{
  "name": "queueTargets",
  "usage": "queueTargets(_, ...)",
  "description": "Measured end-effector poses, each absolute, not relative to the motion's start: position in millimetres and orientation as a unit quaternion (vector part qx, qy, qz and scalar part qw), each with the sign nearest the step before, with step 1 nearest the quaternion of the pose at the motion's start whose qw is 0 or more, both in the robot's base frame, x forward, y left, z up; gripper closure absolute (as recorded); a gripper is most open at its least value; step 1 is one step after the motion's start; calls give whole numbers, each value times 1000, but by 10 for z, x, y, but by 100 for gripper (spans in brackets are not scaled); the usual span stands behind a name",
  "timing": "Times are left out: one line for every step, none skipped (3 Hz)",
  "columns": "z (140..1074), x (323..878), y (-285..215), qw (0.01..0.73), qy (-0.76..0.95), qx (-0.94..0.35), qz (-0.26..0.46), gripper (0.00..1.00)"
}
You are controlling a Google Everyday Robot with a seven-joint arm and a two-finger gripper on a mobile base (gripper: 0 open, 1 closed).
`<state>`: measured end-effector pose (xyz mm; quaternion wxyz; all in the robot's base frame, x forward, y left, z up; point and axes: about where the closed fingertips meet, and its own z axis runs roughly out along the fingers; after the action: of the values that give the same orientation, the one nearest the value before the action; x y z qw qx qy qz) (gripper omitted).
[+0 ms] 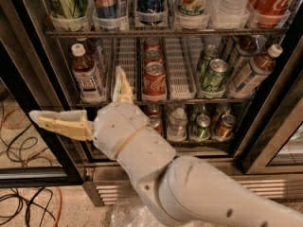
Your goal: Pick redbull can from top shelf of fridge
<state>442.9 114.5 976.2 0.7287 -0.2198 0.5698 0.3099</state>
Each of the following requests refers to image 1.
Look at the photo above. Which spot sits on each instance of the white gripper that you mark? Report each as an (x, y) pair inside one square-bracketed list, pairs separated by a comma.
[(115, 128)]

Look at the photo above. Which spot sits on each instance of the blue silver redbull can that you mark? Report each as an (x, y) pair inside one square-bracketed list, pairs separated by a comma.
[(110, 9)]

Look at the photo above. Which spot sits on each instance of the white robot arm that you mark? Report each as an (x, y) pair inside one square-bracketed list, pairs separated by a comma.
[(176, 189)]

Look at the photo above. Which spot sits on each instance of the red can bottom shelf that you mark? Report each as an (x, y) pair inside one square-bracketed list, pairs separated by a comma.
[(156, 123)]

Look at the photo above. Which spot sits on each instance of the front coca-cola can middle shelf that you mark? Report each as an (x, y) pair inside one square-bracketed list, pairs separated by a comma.
[(154, 79)]

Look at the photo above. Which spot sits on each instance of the coca-cola can shelf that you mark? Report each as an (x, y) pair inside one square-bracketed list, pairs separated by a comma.
[(153, 55), (154, 79), (152, 42)]

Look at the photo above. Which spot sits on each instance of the glass fridge door left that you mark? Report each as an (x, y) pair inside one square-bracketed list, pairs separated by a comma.
[(39, 79)]

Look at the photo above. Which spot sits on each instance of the green can bottom shelf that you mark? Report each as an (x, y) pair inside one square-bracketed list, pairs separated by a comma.
[(200, 127)]

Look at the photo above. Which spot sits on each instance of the green energy drink can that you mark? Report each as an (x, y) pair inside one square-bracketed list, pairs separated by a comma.
[(67, 0)]

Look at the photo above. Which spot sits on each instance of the front green soda can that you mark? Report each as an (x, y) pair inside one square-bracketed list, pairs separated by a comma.
[(214, 75)]

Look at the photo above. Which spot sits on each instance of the green soda can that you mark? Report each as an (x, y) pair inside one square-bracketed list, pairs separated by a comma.
[(214, 75), (209, 53)]

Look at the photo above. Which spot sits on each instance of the rear green soda can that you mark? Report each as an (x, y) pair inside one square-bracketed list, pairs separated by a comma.
[(209, 53)]

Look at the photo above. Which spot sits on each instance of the copper can bottom shelf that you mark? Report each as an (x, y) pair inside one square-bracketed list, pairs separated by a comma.
[(225, 125)]

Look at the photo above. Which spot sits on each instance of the large coca-cola can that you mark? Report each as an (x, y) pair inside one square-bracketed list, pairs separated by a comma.
[(269, 13)]

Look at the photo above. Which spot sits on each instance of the steel fridge base grille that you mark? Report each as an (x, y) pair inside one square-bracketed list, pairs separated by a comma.
[(107, 183)]

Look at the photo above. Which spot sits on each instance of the tea bottle white cap left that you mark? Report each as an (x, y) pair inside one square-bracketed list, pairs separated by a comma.
[(85, 70)]

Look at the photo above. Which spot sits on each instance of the clear water bottle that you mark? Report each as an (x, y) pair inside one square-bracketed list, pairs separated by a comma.
[(177, 126)]

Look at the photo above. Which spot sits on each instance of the clear plastic bag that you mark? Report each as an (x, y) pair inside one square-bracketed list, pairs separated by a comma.
[(132, 213)]

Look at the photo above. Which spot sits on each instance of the tea bottle right front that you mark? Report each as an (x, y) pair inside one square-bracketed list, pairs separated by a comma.
[(255, 71)]

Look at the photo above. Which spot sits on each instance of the tea bottle right rear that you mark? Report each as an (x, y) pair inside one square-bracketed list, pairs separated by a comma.
[(246, 47)]

